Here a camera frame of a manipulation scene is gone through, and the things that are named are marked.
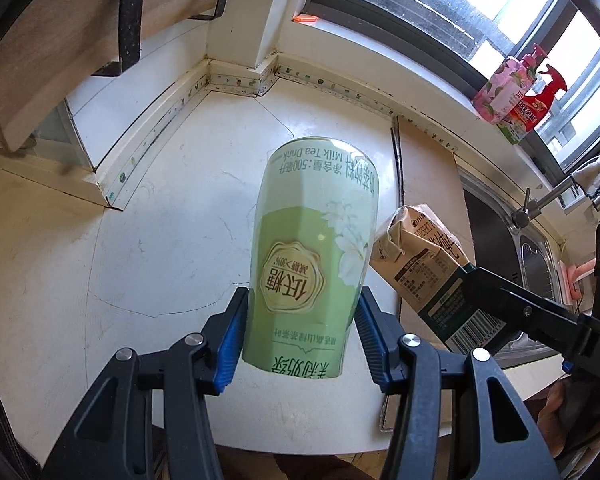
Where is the pink soap holder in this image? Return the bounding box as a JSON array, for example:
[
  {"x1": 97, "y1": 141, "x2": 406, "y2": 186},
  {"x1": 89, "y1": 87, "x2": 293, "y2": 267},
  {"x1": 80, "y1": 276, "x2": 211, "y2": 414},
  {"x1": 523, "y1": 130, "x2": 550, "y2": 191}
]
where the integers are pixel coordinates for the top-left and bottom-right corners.
[{"x1": 557, "y1": 258, "x2": 596, "y2": 307}]

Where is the red spray bottle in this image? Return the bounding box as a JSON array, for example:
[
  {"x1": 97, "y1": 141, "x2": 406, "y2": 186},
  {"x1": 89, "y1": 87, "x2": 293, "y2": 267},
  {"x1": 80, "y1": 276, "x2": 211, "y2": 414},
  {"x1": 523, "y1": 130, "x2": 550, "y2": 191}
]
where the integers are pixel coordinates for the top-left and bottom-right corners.
[{"x1": 498, "y1": 64, "x2": 568, "y2": 145}]

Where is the green drink bottle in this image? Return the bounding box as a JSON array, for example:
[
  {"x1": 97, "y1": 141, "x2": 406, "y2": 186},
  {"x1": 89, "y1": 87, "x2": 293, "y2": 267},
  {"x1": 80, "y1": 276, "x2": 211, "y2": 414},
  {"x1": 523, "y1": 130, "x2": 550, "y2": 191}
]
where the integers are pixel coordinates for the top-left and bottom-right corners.
[{"x1": 242, "y1": 136, "x2": 379, "y2": 379}]

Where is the pink refill pouch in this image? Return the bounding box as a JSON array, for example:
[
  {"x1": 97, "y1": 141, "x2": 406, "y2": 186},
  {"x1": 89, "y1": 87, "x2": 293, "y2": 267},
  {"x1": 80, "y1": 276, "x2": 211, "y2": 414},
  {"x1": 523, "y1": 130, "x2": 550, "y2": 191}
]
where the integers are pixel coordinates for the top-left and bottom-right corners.
[{"x1": 471, "y1": 44, "x2": 546, "y2": 125}]

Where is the flat brown cardboard sheet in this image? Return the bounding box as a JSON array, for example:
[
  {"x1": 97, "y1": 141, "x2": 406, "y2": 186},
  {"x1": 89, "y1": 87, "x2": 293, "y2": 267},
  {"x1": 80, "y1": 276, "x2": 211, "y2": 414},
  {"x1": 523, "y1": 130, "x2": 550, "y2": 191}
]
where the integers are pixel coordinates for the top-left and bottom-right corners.
[{"x1": 379, "y1": 114, "x2": 477, "y2": 434}]

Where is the grey cloth on faucet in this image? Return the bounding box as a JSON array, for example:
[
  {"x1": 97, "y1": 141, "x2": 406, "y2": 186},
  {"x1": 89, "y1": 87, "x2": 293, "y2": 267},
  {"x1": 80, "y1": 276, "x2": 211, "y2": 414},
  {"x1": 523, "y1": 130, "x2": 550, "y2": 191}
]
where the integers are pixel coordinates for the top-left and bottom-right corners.
[{"x1": 571, "y1": 154, "x2": 600, "y2": 198}]

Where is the wooden cutting board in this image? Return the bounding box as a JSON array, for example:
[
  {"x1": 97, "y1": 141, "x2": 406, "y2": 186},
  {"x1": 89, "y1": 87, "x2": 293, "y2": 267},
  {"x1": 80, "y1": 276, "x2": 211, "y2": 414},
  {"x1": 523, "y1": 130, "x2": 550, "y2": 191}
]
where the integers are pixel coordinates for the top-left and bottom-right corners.
[{"x1": 0, "y1": 0, "x2": 226, "y2": 152}]

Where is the green white cigarette box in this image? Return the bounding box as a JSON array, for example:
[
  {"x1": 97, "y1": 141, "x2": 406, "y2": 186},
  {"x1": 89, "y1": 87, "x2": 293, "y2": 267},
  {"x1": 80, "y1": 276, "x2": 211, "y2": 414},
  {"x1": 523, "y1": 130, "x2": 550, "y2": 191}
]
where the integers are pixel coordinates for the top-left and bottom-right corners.
[{"x1": 370, "y1": 204, "x2": 519, "y2": 354}]

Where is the person right hand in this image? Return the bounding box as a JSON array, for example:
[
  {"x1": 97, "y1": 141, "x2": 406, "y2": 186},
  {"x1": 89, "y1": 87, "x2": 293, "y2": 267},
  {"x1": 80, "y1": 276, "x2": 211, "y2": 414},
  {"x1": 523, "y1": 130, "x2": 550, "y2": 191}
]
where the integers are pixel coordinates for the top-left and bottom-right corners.
[{"x1": 536, "y1": 378, "x2": 600, "y2": 468}]

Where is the chrome kitchen faucet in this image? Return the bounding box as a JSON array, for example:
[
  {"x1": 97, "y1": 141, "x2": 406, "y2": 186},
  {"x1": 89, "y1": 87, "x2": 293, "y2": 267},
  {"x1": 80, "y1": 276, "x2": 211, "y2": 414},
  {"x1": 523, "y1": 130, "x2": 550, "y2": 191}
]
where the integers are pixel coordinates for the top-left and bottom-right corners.
[{"x1": 510, "y1": 173, "x2": 600, "y2": 229}]

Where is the stainless steel sink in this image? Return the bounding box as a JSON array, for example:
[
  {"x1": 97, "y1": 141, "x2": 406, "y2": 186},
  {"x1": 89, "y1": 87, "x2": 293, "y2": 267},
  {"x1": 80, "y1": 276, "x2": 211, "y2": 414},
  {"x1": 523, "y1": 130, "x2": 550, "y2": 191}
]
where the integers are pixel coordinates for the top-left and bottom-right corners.
[{"x1": 456, "y1": 169, "x2": 566, "y2": 369}]

